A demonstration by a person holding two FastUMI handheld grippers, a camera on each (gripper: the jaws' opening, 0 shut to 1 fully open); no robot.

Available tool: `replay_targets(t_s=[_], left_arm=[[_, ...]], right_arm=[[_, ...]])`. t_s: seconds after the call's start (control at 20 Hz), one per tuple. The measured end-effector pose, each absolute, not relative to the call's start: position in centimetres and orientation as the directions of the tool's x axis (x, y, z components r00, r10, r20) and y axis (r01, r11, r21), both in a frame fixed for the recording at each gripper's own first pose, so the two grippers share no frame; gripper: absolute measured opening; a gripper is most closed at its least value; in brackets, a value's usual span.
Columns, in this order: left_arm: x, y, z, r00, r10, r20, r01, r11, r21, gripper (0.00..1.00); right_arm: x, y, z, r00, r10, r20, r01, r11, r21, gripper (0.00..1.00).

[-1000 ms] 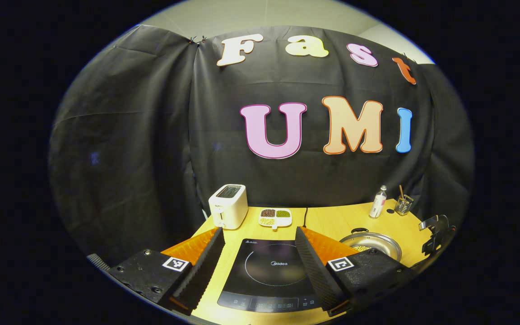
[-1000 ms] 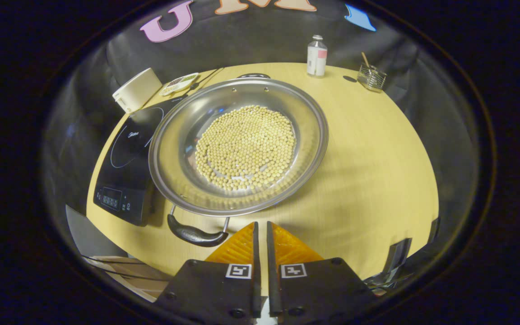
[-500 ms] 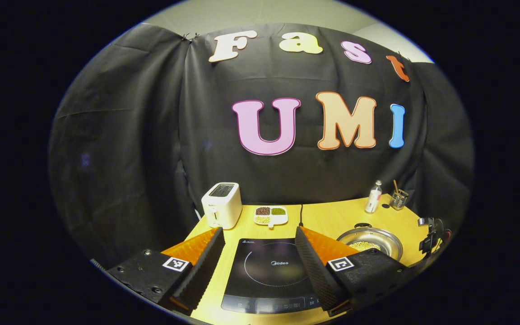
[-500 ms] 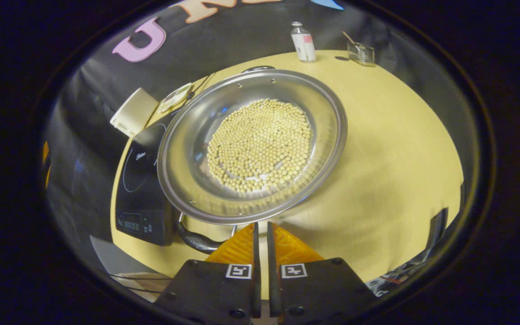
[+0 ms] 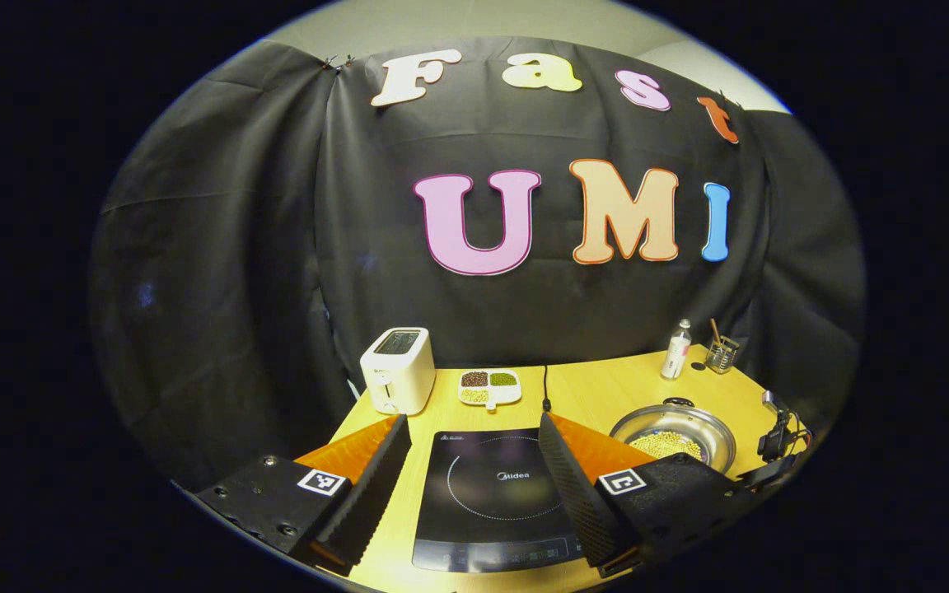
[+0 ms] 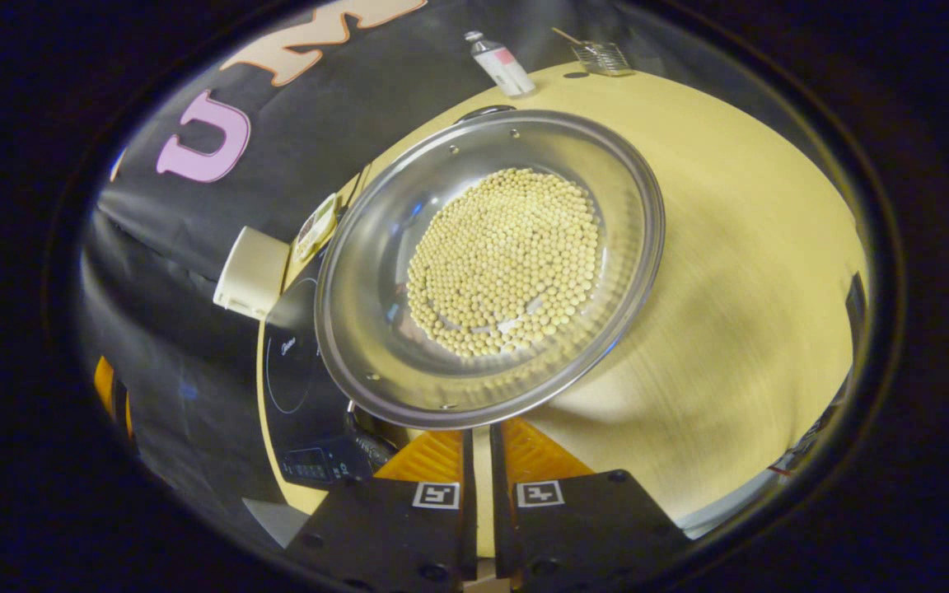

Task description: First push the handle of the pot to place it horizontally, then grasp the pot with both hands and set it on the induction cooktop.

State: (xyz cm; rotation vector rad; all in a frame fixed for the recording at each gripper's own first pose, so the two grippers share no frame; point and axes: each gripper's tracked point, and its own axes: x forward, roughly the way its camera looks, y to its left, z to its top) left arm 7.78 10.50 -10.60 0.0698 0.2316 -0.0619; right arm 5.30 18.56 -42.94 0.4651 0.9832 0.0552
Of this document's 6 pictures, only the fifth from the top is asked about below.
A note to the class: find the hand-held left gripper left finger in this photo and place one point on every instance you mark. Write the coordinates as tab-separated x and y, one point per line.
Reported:
376	486

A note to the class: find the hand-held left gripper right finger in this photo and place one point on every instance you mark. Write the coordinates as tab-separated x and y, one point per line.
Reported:
577	494

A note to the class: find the black induction cooktop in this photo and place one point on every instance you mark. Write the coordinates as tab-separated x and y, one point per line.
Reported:
491	494

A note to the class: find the white toaster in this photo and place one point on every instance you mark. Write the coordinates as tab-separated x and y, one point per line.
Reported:
399	371

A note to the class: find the wooden stick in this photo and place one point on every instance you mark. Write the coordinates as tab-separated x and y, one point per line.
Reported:
715	331

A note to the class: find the clear bottle with pink label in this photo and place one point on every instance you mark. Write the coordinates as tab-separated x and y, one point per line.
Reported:
675	354

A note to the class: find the white divided dish with beans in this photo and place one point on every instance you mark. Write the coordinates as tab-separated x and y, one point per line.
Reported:
488	387

